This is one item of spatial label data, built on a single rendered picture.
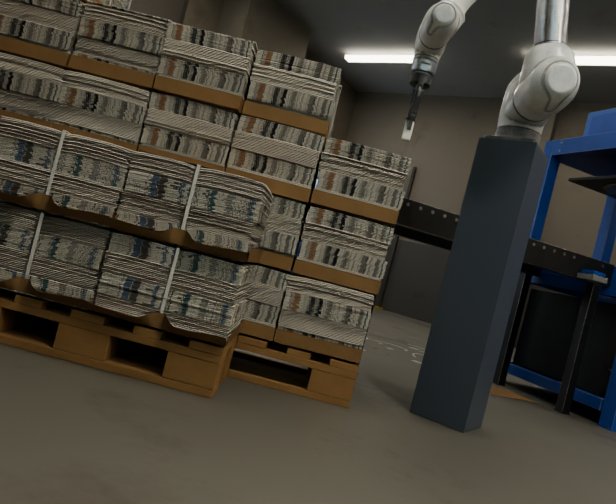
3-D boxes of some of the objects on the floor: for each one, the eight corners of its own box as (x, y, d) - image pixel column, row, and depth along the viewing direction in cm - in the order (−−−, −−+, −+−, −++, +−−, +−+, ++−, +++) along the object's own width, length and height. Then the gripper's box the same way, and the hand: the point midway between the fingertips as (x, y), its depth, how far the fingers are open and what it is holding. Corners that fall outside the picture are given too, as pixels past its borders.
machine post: (567, 394, 377) (624, 167, 379) (557, 390, 385) (612, 168, 387) (577, 396, 380) (633, 171, 382) (566, 392, 388) (622, 172, 390)
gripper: (408, 78, 210) (392, 141, 209) (415, 66, 197) (397, 133, 196) (428, 83, 210) (412, 146, 209) (436, 71, 197) (419, 138, 196)
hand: (407, 130), depth 203 cm, fingers closed
